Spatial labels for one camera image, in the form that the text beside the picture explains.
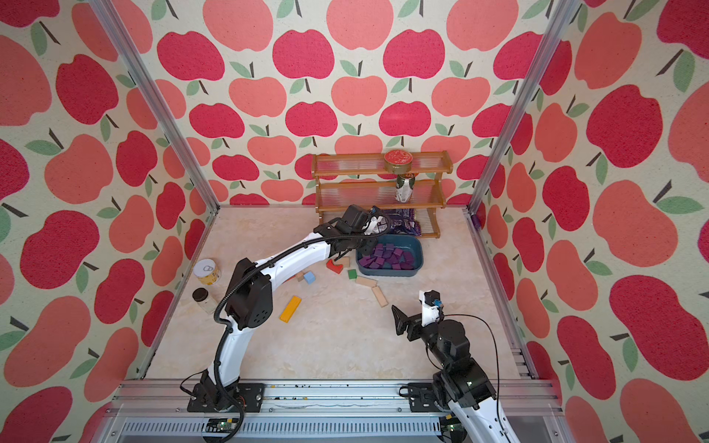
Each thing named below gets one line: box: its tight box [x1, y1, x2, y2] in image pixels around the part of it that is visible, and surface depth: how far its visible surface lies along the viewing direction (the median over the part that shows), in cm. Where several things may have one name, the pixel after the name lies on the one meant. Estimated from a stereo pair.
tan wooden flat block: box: [355, 275, 377, 288], surface depth 100 cm
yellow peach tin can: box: [192, 258, 219, 286], surface depth 97 cm
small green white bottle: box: [395, 173, 416, 204], surface depth 98 cm
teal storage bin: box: [355, 233, 425, 277], surface depth 101 cm
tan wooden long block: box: [371, 286, 389, 308], surface depth 95 cm
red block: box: [325, 258, 345, 275], surface depth 103 cm
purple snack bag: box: [382, 208, 422, 237], surface depth 110 cm
